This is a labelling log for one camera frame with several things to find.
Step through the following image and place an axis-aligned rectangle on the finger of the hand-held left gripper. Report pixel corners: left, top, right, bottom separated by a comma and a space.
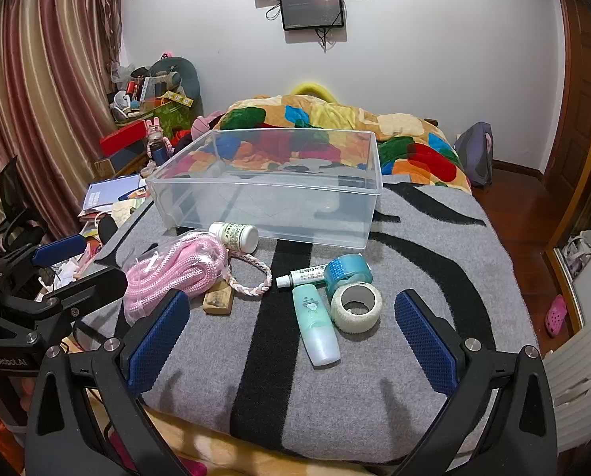
38, 265, 129, 321
0, 234, 88, 288

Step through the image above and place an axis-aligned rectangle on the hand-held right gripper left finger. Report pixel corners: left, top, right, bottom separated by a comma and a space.
24, 290, 192, 476

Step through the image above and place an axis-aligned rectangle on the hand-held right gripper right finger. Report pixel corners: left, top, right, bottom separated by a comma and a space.
390, 289, 559, 476

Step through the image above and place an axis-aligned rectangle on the black office chair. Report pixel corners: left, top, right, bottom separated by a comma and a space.
0, 155, 48, 259

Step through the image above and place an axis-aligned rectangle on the small wooden block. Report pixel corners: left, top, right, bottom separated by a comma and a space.
202, 282, 235, 317

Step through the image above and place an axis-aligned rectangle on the pale blue paper pad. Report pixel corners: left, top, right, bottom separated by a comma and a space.
83, 175, 145, 219

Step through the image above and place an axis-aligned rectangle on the white tape roll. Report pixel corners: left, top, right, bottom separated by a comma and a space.
330, 282, 383, 335

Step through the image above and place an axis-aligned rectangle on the grey black striped blanket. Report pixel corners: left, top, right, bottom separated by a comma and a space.
72, 173, 539, 467

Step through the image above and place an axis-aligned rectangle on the small green plastic bottle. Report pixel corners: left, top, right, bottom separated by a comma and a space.
292, 285, 341, 368

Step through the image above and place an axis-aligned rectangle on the blue tape roll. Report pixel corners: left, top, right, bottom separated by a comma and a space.
324, 252, 373, 296

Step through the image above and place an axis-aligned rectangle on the yellow bed sheet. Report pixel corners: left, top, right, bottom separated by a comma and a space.
62, 401, 390, 476

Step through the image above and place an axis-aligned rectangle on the white pill bottle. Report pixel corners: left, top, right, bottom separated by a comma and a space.
209, 221, 259, 253

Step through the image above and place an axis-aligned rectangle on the red box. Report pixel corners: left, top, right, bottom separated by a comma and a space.
100, 120, 150, 157

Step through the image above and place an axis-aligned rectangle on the pink clog shoe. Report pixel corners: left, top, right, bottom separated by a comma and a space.
545, 294, 569, 339

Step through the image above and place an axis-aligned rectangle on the white ointment tube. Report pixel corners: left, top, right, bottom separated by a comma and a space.
276, 263, 333, 288

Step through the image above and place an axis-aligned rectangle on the pink bunny plush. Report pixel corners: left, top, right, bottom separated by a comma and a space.
145, 116, 171, 164

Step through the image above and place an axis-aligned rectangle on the clear plastic storage box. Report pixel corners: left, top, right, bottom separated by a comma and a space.
145, 129, 384, 250

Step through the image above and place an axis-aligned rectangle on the striped pink beige curtain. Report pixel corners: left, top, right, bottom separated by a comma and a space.
0, 0, 128, 244

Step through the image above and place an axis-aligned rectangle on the green cardboard box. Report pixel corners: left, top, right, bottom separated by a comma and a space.
149, 96, 197, 132

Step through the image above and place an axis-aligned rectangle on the pair of white shoes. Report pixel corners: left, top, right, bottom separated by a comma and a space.
563, 230, 591, 274

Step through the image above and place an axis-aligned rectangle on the pink hat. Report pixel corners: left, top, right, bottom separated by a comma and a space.
191, 115, 223, 140

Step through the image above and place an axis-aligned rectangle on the grey purple backpack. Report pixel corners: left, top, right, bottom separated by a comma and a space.
454, 121, 495, 189

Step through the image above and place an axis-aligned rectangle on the colourful patchwork blanket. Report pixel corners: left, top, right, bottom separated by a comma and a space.
211, 94, 473, 194

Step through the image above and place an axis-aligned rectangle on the dark green neck pillow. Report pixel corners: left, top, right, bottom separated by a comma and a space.
147, 54, 202, 110

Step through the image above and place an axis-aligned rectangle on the wooden wardrobe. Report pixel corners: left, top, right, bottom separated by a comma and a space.
543, 0, 591, 318

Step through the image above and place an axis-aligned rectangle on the yellow pillow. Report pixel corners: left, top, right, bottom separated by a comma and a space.
290, 82, 336, 105

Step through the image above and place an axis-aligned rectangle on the bagged pink rope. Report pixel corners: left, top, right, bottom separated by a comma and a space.
123, 230, 233, 323

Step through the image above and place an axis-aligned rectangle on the pink white braided cord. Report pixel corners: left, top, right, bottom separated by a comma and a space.
226, 253, 274, 298

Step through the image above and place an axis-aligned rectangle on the black screen cable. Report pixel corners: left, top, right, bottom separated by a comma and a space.
315, 27, 337, 54

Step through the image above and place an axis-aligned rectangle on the small black wall screen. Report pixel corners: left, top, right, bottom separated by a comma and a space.
279, 0, 346, 31

